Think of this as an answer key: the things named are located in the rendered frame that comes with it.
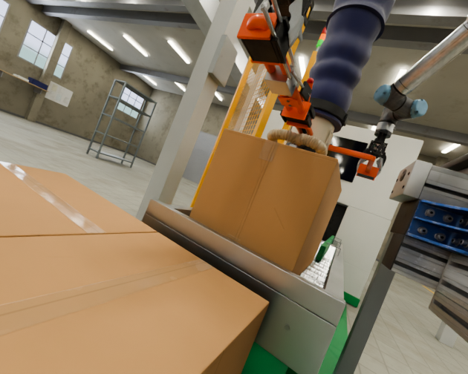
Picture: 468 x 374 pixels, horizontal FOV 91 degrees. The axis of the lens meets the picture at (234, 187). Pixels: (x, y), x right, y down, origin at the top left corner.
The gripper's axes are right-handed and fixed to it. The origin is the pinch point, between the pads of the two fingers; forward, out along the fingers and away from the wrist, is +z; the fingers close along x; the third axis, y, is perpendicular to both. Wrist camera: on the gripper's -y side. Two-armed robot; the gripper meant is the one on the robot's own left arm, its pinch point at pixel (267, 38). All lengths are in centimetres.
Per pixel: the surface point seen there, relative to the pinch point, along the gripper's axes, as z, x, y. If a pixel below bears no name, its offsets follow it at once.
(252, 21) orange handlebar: 0.9, 1.1, -5.4
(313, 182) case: 21.5, -14.0, 28.2
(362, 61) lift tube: -34, -9, 56
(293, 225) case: 35.3, -13.7, 28.1
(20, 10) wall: -283, 1294, 279
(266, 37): 2.6, -2.1, -3.9
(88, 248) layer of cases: 53, 15, -10
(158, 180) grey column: 50, 104, 90
